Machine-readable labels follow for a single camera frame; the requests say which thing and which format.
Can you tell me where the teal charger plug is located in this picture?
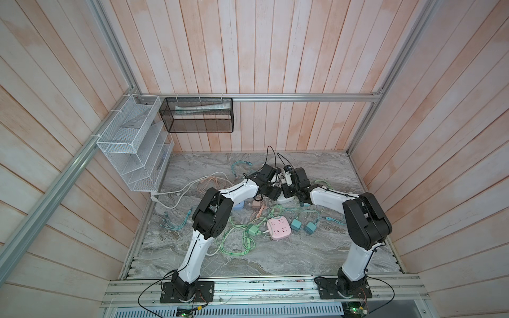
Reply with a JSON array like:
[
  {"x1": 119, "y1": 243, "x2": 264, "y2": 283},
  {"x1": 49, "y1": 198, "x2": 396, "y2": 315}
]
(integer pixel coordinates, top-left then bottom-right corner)
[
  {"x1": 304, "y1": 222, "x2": 317, "y2": 235},
  {"x1": 290, "y1": 219, "x2": 302, "y2": 232}
]

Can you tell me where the pink power strip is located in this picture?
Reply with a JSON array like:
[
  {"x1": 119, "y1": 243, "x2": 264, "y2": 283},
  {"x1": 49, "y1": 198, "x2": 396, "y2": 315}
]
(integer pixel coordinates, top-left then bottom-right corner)
[{"x1": 266, "y1": 216, "x2": 292, "y2": 241}]

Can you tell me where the light green charger plug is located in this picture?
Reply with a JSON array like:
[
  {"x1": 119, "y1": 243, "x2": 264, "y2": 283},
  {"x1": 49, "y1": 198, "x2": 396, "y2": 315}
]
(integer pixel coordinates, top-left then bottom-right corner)
[{"x1": 247, "y1": 224, "x2": 260, "y2": 237}]

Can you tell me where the white power strip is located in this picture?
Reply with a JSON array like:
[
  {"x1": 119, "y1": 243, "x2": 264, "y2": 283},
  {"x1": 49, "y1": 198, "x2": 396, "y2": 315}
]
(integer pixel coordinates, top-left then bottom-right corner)
[{"x1": 277, "y1": 193, "x2": 295, "y2": 205}]

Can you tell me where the blue power strip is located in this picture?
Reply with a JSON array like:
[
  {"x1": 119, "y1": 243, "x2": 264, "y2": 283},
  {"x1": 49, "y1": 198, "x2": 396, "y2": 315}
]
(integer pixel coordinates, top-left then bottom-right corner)
[{"x1": 232, "y1": 201, "x2": 245, "y2": 211}]

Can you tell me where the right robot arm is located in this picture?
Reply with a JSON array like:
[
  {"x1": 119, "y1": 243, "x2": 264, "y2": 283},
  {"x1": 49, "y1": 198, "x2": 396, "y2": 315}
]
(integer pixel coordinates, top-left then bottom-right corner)
[{"x1": 282, "y1": 166, "x2": 392, "y2": 298}]

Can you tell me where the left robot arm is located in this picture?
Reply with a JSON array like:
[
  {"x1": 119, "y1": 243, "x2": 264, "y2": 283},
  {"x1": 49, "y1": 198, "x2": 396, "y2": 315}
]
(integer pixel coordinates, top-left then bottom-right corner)
[{"x1": 171, "y1": 164, "x2": 282, "y2": 302}]

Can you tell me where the black mesh basket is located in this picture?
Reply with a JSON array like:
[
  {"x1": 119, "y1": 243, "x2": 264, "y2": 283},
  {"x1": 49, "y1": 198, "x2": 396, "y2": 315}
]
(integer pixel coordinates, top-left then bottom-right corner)
[{"x1": 159, "y1": 97, "x2": 235, "y2": 133}]

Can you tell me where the green cable bundle right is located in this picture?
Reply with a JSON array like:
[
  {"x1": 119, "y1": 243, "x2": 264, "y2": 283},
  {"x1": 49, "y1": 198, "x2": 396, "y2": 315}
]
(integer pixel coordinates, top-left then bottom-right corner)
[{"x1": 313, "y1": 179, "x2": 339, "y2": 192}]

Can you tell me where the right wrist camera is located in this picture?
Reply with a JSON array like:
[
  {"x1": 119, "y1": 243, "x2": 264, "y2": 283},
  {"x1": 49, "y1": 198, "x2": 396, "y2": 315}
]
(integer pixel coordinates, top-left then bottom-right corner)
[{"x1": 283, "y1": 165, "x2": 293, "y2": 186}]

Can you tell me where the teal cable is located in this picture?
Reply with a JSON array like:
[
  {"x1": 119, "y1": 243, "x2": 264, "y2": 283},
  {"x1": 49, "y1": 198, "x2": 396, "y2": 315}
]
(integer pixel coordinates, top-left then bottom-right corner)
[{"x1": 230, "y1": 160, "x2": 254, "y2": 178}]

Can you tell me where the orange pink cable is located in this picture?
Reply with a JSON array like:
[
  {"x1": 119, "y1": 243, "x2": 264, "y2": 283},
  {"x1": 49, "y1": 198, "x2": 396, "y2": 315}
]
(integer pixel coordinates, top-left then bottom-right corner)
[{"x1": 196, "y1": 174, "x2": 233, "y2": 193}]

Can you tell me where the light green cable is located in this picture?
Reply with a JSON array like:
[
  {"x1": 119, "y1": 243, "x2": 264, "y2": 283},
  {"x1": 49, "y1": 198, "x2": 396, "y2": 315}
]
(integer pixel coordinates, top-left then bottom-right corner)
[{"x1": 206, "y1": 202, "x2": 271, "y2": 257}]

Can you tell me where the white power cord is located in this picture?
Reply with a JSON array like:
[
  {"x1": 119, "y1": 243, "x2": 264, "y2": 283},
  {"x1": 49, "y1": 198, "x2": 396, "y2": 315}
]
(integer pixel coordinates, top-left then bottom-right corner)
[{"x1": 150, "y1": 170, "x2": 235, "y2": 209}]

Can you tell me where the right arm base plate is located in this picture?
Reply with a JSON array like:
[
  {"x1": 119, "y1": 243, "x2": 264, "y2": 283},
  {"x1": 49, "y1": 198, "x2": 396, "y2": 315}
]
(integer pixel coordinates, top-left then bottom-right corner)
[{"x1": 314, "y1": 276, "x2": 372, "y2": 299}]

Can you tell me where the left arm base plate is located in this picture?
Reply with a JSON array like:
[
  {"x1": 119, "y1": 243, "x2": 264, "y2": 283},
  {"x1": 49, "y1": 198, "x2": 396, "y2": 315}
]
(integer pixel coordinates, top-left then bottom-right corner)
[{"x1": 160, "y1": 281, "x2": 215, "y2": 303}]

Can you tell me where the white wire mesh shelf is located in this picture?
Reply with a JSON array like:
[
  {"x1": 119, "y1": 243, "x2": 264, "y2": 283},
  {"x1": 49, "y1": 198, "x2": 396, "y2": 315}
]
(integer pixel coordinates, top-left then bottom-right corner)
[{"x1": 97, "y1": 95, "x2": 174, "y2": 193}]

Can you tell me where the aluminium frame rail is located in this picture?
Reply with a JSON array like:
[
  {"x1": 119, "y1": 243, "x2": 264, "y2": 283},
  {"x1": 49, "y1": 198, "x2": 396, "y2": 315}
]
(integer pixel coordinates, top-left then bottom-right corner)
[{"x1": 156, "y1": 93, "x2": 381, "y2": 102}]

